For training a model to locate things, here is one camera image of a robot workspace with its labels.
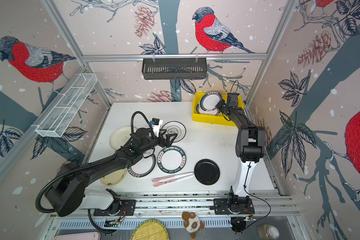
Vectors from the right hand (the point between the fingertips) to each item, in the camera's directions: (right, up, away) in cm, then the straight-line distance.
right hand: (217, 104), depth 100 cm
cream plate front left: (-62, -43, -20) cm, 78 cm away
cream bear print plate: (-68, -22, 0) cm, 71 cm away
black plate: (-10, -41, -15) cm, 44 cm away
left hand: (-30, -17, -22) cm, 41 cm away
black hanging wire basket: (-30, +27, +6) cm, 41 cm away
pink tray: (-65, -62, -35) cm, 96 cm away
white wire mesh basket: (-86, -10, -28) cm, 91 cm away
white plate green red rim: (-4, +3, +9) cm, 10 cm away
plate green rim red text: (-31, -35, -10) cm, 48 cm away
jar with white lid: (+11, -55, -41) cm, 70 cm away
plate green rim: (+2, -5, +13) cm, 14 cm away
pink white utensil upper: (-37, -43, -19) cm, 60 cm away
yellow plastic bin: (+3, -11, +7) cm, 13 cm away
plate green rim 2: (-47, -39, -15) cm, 63 cm away
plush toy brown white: (-20, -57, -33) cm, 69 cm away
